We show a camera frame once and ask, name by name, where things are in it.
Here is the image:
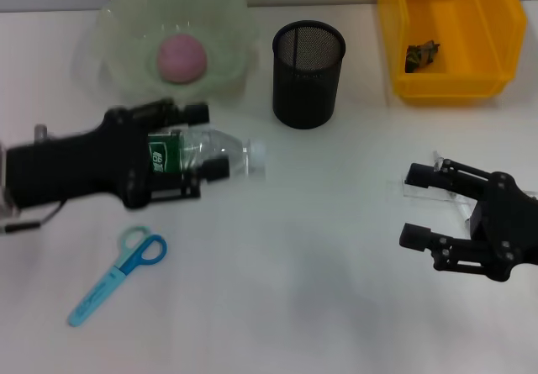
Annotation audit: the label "black mesh pen holder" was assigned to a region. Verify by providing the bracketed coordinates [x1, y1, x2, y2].
[272, 20, 346, 130]

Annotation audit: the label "clear green-label water bottle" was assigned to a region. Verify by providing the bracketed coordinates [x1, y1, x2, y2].
[146, 128, 268, 180]

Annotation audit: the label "translucent green plastic fruit bowl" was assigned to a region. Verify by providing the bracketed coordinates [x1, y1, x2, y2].
[74, 0, 261, 113]

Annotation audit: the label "transparent plastic ruler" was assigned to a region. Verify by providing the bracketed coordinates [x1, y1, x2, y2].
[386, 176, 476, 207]

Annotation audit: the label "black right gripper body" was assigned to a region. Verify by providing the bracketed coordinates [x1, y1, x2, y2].
[468, 171, 538, 283]

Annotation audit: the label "pink toy peach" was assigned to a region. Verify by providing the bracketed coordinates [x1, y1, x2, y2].
[156, 33, 208, 84]

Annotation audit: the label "blue scissors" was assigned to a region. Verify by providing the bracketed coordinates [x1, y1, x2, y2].
[67, 224, 168, 328]

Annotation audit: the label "white grey pen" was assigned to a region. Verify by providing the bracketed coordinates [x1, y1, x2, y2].
[432, 150, 474, 228]

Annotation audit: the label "green plastic wrapper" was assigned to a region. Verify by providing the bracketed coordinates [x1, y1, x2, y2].
[405, 40, 441, 74]

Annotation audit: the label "yellow plastic bin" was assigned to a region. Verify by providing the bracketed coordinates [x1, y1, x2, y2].
[377, 0, 529, 107]

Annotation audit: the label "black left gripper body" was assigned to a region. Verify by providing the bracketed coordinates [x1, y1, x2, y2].
[6, 107, 152, 211]

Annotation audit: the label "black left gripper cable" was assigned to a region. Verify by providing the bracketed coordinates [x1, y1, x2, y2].
[0, 203, 64, 234]

